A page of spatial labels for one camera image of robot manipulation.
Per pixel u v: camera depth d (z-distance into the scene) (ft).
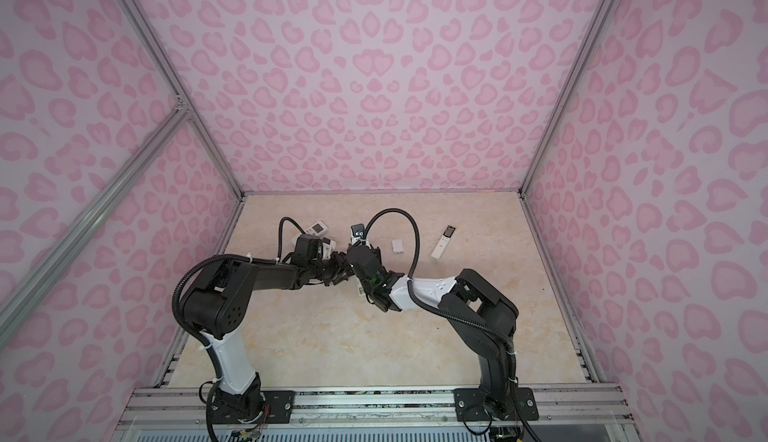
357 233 2.49
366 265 2.17
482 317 1.57
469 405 2.41
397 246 3.41
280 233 2.81
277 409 2.40
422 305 1.63
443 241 3.39
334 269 2.85
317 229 3.52
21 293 1.69
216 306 1.68
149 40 2.58
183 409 2.46
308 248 2.63
